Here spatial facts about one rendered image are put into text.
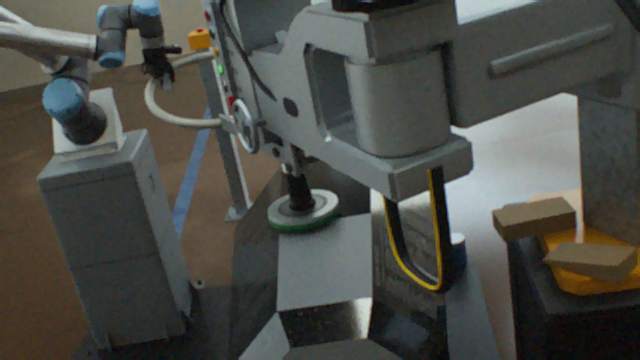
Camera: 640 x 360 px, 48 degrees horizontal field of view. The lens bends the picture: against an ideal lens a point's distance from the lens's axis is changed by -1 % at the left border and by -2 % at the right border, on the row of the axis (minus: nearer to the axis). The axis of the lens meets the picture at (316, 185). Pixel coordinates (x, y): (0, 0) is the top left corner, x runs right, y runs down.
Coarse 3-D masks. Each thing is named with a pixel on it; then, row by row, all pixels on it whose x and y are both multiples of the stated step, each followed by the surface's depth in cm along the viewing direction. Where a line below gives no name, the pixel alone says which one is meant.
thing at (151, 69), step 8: (152, 48) 265; (160, 48) 266; (144, 56) 267; (152, 56) 267; (160, 56) 270; (144, 64) 269; (152, 64) 269; (160, 64) 269; (168, 64) 272; (144, 72) 273; (152, 72) 270; (160, 72) 271
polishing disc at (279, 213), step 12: (312, 192) 228; (324, 192) 227; (276, 204) 225; (288, 204) 223; (324, 204) 219; (336, 204) 218; (276, 216) 217; (288, 216) 216; (300, 216) 214; (312, 216) 213; (324, 216) 213
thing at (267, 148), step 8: (224, 120) 245; (232, 120) 239; (224, 128) 248; (232, 128) 239; (264, 144) 214; (272, 144) 208; (280, 144) 204; (272, 152) 208; (280, 152) 204; (296, 152) 195; (280, 160) 206; (304, 160) 190; (312, 160) 194; (320, 160) 195; (288, 168) 191; (304, 168) 191
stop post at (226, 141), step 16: (192, 32) 394; (192, 48) 389; (208, 48) 390; (208, 64) 394; (208, 80) 397; (208, 96) 401; (224, 112) 405; (224, 144) 412; (224, 160) 416; (240, 176) 420; (240, 192) 424; (240, 208) 428
